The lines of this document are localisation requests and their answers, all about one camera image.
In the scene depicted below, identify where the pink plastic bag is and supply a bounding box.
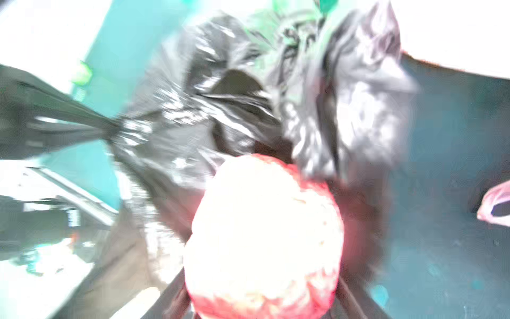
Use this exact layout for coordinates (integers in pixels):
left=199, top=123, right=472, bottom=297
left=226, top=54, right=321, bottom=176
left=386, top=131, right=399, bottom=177
left=477, top=181, right=510, bottom=227

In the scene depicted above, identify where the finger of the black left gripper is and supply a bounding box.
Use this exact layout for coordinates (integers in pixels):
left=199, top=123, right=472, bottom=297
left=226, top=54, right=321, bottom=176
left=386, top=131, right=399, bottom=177
left=1, top=65, right=120, bottom=160

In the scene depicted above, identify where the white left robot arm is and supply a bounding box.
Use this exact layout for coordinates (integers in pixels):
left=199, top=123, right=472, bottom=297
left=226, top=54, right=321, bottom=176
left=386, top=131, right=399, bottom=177
left=1, top=65, right=120, bottom=253

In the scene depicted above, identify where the black plastic bag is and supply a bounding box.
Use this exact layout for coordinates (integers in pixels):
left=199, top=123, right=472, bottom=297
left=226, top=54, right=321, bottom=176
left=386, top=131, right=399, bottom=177
left=56, top=1, right=417, bottom=318

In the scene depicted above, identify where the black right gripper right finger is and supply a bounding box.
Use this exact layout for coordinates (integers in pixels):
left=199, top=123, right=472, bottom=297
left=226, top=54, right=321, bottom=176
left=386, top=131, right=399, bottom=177
left=323, top=276, right=390, bottom=319

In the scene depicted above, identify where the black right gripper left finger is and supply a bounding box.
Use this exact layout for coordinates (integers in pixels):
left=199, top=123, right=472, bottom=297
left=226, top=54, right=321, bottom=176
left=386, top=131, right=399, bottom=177
left=142, top=268, right=195, bottom=319

